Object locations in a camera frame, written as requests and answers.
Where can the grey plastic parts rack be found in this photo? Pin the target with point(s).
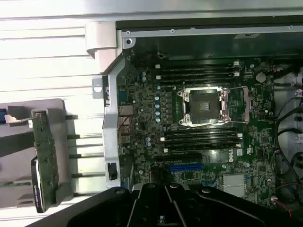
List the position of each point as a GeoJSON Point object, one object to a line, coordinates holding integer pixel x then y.
{"type": "Point", "coordinates": [14, 170]}

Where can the silver coin battery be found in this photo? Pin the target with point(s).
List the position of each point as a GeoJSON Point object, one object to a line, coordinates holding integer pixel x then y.
{"type": "Point", "coordinates": [261, 77]}

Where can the RAM slot with white latches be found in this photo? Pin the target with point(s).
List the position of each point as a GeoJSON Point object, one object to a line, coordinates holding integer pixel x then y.
{"type": "Point", "coordinates": [201, 137]}
{"type": "Point", "coordinates": [201, 148]}
{"type": "Point", "coordinates": [196, 66]}
{"type": "Point", "coordinates": [196, 76]}

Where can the grey metal PC case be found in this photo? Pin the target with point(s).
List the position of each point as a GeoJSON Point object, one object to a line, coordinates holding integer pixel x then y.
{"type": "Point", "coordinates": [110, 132]}

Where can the thin metal locking lever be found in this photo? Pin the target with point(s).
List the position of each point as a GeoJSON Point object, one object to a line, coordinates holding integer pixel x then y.
{"type": "Point", "coordinates": [234, 121]}

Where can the green Dell motherboard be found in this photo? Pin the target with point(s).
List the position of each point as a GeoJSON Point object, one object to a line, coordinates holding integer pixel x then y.
{"type": "Point", "coordinates": [146, 99]}

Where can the blue expansion slot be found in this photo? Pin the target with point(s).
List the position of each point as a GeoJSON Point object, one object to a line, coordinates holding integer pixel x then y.
{"type": "Point", "coordinates": [187, 168]}

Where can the RAM slot with black latches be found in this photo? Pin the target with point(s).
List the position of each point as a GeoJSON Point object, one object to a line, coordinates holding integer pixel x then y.
{"type": "Point", "coordinates": [201, 132]}
{"type": "Point", "coordinates": [196, 71]}
{"type": "Point", "coordinates": [201, 143]}
{"type": "Point", "coordinates": [196, 81]}

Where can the silver chipset heatsink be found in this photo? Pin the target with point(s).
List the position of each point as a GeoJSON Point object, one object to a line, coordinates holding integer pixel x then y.
{"type": "Point", "coordinates": [234, 185]}

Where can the CPU socket with metal frame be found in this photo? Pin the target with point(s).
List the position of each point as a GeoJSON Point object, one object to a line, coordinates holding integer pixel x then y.
{"type": "Point", "coordinates": [203, 106]}

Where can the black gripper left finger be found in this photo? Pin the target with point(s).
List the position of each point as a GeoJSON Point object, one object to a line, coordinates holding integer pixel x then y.
{"type": "Point", "coordinates": [144, 205]}

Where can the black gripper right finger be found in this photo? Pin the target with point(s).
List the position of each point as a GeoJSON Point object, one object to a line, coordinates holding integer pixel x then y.
{"type": "Point", "coordinates": [194, 208]}

